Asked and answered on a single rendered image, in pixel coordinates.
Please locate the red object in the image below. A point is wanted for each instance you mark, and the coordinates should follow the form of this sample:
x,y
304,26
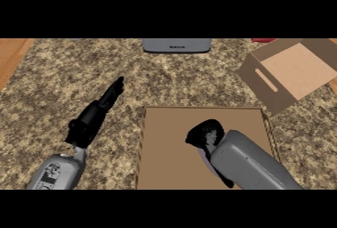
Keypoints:
x,y
263,40

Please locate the brown rectangular tray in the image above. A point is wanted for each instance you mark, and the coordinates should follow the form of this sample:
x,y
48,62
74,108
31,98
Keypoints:
x,y
170,148

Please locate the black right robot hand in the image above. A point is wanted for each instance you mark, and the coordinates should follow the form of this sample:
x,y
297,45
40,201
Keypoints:
x,y
202,130

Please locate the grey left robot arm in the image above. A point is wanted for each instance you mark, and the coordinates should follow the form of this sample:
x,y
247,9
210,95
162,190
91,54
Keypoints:
x,y
59,172

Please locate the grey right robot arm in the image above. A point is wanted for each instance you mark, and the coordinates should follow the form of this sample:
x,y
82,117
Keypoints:
x,y
249,163

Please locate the open cardboard box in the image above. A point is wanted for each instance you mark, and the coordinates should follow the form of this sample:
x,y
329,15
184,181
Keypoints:
x,y
291,68

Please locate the grey appliance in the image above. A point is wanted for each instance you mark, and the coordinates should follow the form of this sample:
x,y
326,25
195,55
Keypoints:
x,y
176,45

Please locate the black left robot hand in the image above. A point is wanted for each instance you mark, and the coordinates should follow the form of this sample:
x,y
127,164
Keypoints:
x,y
90,118

